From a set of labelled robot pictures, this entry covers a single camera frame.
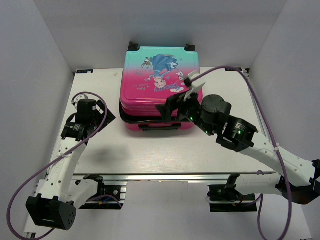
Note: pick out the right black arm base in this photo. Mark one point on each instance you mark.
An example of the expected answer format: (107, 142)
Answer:
(224, 198)

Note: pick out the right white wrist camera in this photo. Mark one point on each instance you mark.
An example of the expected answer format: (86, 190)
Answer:
(194, 83)

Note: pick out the blue label sticker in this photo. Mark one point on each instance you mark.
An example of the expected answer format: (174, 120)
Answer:
(84, 71)
(233, 69)

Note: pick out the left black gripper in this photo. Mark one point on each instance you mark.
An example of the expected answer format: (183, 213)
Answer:
(102, 106)

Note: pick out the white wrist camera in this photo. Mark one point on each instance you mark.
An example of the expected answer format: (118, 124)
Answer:
(79, 97)
(194, 83)

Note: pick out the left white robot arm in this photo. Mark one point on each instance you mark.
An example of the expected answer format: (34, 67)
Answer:
(55, 205)

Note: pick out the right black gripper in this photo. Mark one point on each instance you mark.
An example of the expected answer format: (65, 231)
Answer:
(172, 103)

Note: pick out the pink hard-shell suitcase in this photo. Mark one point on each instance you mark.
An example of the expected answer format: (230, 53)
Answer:
(152, 74)

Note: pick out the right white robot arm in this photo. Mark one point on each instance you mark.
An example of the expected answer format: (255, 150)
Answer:
(293, 178)

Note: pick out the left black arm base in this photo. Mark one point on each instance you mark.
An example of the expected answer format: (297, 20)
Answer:
(112, 197)

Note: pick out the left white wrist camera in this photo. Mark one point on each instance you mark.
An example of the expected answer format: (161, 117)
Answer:
(79, 97)

